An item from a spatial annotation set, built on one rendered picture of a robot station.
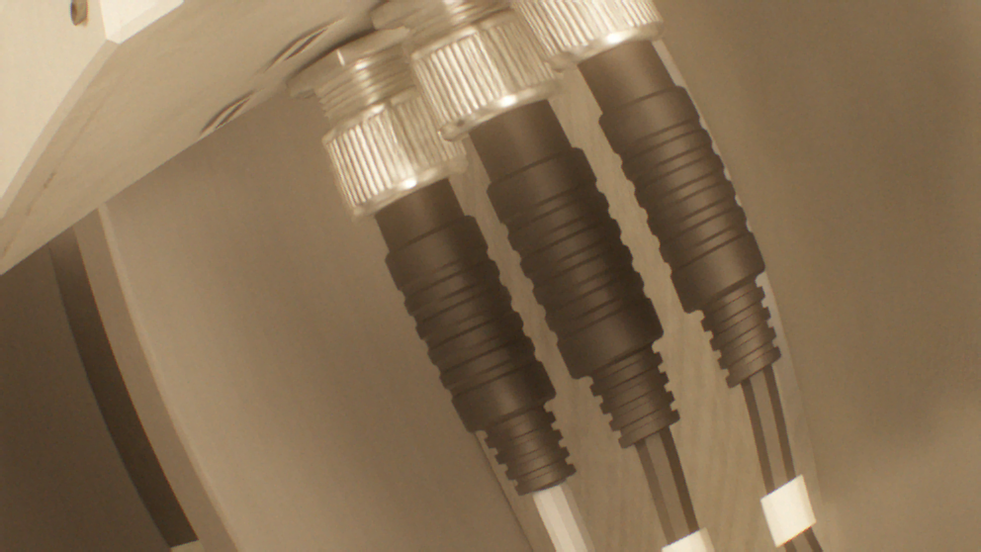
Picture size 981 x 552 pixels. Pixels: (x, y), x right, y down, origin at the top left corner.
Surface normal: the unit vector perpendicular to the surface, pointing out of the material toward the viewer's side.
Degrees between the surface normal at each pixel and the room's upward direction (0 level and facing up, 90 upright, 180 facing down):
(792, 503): 42
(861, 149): 90
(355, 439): 48
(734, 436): 90
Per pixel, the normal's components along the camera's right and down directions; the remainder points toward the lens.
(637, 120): -0.30, 0.09
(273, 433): 0.35, -0.11
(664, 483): -0.02, 0.04
